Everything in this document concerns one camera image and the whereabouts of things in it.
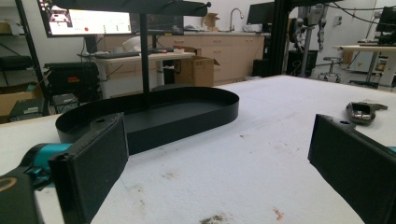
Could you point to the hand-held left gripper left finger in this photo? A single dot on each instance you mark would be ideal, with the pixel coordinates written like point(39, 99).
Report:
point(90, 174)

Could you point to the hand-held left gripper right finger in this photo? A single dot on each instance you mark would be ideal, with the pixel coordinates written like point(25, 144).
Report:
point(351, 161)

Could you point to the dark metal hair clip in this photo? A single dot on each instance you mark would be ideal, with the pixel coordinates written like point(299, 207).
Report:
point(362, 112)

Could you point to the black equipment case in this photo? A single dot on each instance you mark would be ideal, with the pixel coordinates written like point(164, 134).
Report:
point(71, 81)

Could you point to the metal stool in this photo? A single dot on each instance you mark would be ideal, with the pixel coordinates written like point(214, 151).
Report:
point(330, 67)

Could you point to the black jewelry stand with tray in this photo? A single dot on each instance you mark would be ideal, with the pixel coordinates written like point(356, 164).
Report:
point(174, 118)

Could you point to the flat cardboard box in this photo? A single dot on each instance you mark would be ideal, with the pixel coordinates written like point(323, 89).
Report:
point(12, 99)

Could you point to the light wooden work table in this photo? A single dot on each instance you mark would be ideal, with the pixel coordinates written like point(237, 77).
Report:
point(364, 48)

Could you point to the white standing desk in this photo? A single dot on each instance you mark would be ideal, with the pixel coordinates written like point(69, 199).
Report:
point(130, 62)

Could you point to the black keyboard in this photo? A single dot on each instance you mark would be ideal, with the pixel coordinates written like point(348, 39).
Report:
point(116, 55)

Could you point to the grey machine on stand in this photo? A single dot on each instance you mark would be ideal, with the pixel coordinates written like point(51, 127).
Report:
point(309, 28)

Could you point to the thin black stand pole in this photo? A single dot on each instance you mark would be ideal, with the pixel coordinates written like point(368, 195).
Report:
point(29, 46)

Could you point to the dark monitor on table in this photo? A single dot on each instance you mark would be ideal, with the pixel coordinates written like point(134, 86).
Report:
point(386, 20)

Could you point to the large open cardboard box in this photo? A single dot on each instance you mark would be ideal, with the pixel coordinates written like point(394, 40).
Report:
point(196, 71)

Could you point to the wide computer monitor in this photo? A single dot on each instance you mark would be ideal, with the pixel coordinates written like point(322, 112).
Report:
point(93, 21)

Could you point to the black monitor on counter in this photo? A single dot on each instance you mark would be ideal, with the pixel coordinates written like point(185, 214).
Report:
point(260, 14)

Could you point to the metal faucet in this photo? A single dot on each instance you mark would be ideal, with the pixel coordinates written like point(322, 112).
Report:
point(233, 18)

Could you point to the small open cardboard box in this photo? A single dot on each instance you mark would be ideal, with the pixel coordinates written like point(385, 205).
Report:
point(210, 21)

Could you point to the black metal frame post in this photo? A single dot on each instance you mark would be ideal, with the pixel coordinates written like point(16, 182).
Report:
point(278, 40)

